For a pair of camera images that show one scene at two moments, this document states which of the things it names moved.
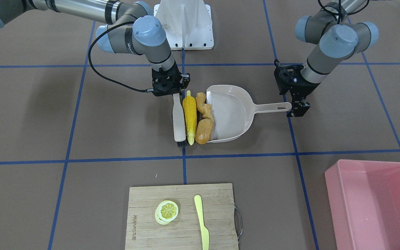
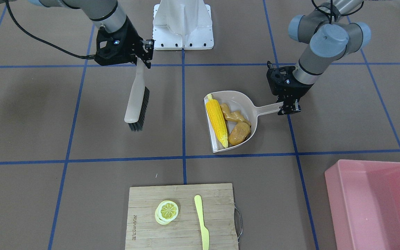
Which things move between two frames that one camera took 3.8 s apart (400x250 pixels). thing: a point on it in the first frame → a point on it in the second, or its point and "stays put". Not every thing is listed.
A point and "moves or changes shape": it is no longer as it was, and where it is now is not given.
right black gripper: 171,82 → 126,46
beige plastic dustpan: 234,109 moves or changes shape
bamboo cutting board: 143,232 stays put
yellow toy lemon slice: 166,211 stays put
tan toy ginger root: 205,109 → 235,116
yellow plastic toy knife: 204,233 stays put
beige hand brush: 178,118 → 138,101
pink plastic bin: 375,205 stays put
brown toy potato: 204,129 → 239,133
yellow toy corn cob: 189,111 → 218,119
